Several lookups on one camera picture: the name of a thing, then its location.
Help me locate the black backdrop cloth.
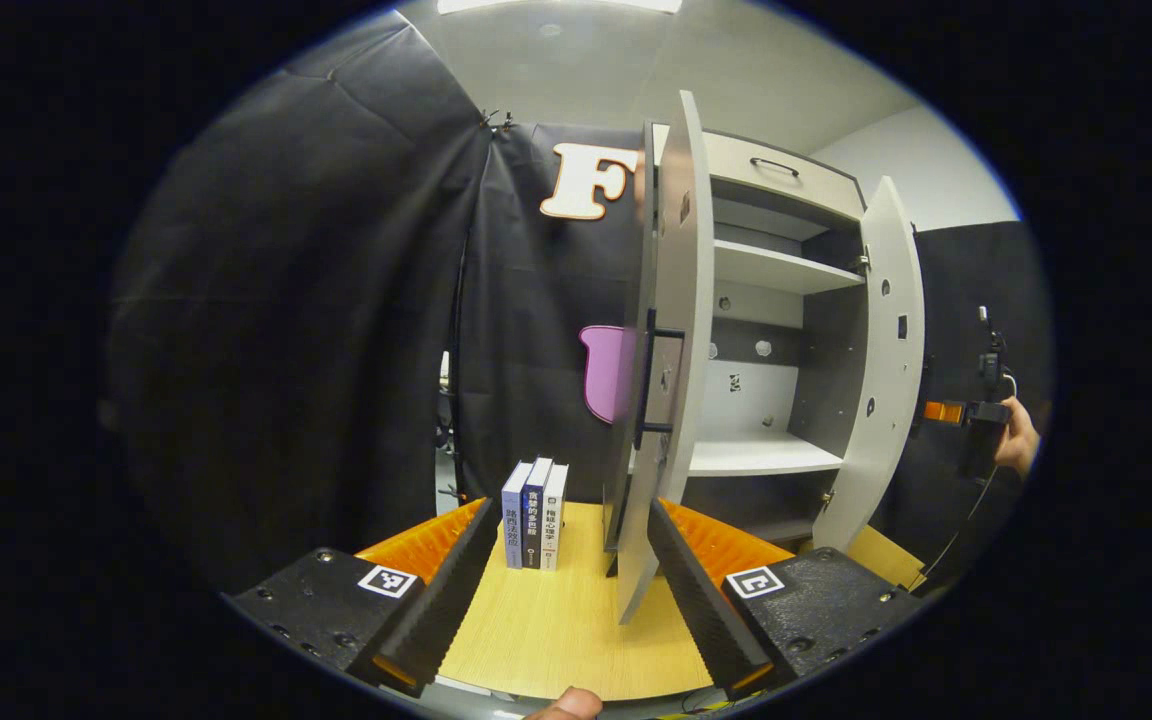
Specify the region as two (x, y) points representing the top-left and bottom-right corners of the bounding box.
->
(101, 10), (1055, 601)

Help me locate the thin black cable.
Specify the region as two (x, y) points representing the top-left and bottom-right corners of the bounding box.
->
(906, 465), (999, 593)

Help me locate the grey cabinet door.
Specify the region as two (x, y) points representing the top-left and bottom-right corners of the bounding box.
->
(812, 176), (927, 553)
(603, 90), (717, 626)

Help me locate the ceiling light panel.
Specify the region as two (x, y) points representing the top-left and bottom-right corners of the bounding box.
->
(436, 0), (684, 15)

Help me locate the light blue book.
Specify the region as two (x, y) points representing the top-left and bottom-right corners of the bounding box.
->
(502, 461), (534, 570)

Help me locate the dark blue book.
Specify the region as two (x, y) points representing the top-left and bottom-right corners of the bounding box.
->
(521, 457), (554, 571)

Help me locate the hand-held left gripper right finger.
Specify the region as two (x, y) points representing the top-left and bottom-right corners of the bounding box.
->
(646, 497), (927, 701)

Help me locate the white book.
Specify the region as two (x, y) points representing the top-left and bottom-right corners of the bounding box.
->
(541, 463), (570, 572)

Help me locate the grey cabinet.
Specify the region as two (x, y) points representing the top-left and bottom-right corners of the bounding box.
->
(652, 122), (872, 579)

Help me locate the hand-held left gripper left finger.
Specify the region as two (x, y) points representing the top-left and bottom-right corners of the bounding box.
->
(224, 497), (502, 699)

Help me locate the beige drawer with black handle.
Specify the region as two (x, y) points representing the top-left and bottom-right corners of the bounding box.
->
(704, 130), (867, 223)

